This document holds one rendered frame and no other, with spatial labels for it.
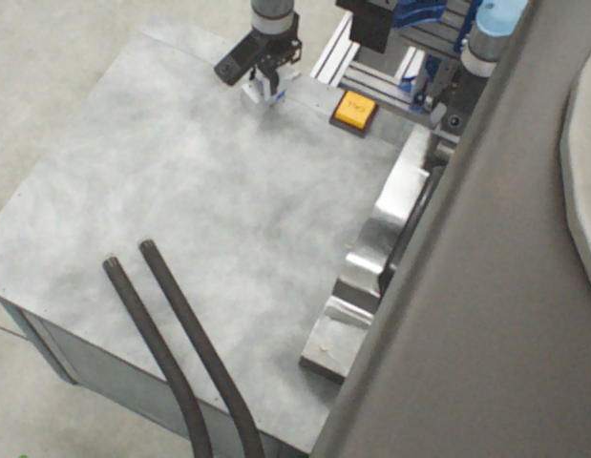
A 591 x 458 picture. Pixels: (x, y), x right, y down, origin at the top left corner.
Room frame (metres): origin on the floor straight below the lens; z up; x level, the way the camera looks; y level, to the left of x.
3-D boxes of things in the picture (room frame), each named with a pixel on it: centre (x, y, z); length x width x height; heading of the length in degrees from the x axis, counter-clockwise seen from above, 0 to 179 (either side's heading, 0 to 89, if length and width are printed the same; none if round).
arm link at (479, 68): (0.90, -0.28, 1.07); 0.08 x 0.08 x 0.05
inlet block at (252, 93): (0.93, 0.08, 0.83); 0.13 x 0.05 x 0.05; 135
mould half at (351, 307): (0.57, -0.25, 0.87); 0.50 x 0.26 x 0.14; 162
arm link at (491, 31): (0.90, -0.29, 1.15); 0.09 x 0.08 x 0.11; 112
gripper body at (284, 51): (0.92, 0.09, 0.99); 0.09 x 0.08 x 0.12; 135
